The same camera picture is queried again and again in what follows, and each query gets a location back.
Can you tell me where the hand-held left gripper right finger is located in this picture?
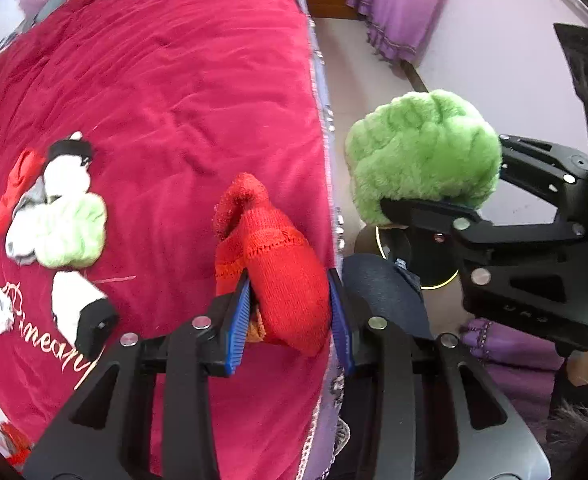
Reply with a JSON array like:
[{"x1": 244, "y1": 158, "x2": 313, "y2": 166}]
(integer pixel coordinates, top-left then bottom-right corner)
[{"x1": 326, "y1": 267, "x2": 542, "y2": 480}]

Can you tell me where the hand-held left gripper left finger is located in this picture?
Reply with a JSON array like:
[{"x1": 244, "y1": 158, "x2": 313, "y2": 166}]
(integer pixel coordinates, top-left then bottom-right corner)
[{"x1": 21, "y1": 270, "x2": 253, "y2": 480}]

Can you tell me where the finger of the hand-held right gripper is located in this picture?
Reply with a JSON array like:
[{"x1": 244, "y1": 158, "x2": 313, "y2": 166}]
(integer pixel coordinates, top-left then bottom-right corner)
[
  {"x1": 379, "y1": 197, "x2": 588, "y2": 306},
  {"x1": 496, "y1": 134, "x2": 588, "y2": 207}
]

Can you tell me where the black bin with gold rim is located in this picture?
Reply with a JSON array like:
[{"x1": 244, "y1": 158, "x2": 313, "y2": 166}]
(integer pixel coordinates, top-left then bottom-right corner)
[{"x1": 354, "y1": 224, "x2": 462, "y2": 293}]

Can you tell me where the green fluffy sock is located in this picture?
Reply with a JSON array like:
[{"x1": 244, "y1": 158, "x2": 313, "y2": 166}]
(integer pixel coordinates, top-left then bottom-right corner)
[
  {"x1": 36, "y1": 194, "x2": 109, "y2": 269},
  {"x1": 345, "y1": 89, "x2": 504, "y2": 227}
]

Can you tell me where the red knit sock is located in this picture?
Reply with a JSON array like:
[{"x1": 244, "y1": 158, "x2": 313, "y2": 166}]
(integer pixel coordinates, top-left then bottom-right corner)
[{"x1": 213, "y1": 172, "x2": 332, "y2": 358}]

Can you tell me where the white sock with black cuff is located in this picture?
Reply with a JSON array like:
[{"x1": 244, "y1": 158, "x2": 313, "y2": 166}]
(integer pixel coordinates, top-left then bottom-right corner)
[
  {"x1": 50, "y1": 270, "x2": 121, "y2": 360},
  {"x1": 43, "y1": 131, "x2": 96, "y2": 207}
]

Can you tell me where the person's right forearm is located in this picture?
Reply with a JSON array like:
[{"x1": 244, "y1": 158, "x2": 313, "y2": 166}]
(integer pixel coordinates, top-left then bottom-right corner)
[{"x1": 566, "y1": 342, "x2": 588, "y2": 389}]

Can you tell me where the purple beaded cloth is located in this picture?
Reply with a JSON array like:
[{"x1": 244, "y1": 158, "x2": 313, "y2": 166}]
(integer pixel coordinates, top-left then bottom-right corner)
[{"x1": 456, "y1": 316, "x2": 571, "y2": 413}]

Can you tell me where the person's leg in dark jeans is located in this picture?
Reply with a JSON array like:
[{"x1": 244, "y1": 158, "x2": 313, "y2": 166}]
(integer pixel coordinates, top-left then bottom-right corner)
[{"x1": 340, "y1": 254, "x2": 434, "y2": 343}]

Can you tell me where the lilac bed sheet lace trim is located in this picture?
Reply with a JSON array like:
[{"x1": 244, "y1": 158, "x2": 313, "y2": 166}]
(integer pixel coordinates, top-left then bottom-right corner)
[{"x1": 281, "y1": 0, "x2": 351, "y2": 480}]

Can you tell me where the purple curtain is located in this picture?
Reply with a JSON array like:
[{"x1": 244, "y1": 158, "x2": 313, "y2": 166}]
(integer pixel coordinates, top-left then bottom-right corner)
[{"x1": 346, "y1": 0, "x2": 464, "y2": 67}]

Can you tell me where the red velvet blanket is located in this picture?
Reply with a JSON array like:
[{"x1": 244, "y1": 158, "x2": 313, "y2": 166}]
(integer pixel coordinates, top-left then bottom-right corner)
[{"x1": 0, "y1": 0, "x2": 339, "y2": 480}]

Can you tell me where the red white cloth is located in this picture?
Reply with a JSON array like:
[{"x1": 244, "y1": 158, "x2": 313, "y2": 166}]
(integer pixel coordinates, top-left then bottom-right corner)
[{"x1": 0, "y1": 421, "x2": 36, "y2": 468}]

